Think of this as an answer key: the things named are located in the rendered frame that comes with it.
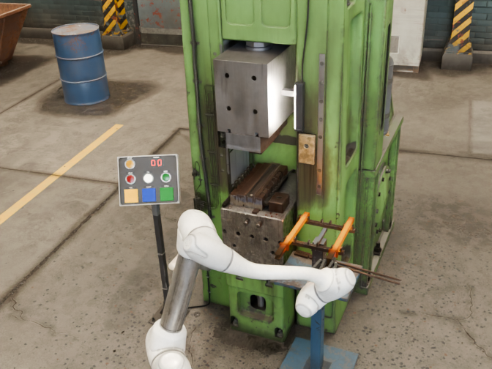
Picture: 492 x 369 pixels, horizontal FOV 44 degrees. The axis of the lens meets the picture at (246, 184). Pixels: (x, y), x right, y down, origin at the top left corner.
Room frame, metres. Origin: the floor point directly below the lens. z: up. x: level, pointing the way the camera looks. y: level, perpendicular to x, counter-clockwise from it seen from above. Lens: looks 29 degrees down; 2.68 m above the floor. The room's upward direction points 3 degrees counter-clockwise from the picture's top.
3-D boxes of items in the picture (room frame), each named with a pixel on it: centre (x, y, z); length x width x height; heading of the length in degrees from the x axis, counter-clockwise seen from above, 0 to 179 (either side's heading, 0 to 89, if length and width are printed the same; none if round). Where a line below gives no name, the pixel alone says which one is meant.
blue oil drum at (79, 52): (7.38, 1.98, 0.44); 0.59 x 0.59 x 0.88
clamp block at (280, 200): (2.93, -0.18, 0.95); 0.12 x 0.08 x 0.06; 156
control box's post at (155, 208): (3.10, 0.54, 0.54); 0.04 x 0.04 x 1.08; 66
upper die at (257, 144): (3.14, -0.08, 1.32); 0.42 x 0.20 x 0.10; 156
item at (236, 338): (2.90, 0.03, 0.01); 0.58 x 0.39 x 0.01; 66
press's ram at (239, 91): (3.12, -0.12, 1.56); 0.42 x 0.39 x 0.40; 156
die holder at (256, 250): (3.12, -0.14, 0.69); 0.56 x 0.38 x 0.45; 156
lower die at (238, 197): (3.14, -0.08, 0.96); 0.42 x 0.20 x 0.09; 156
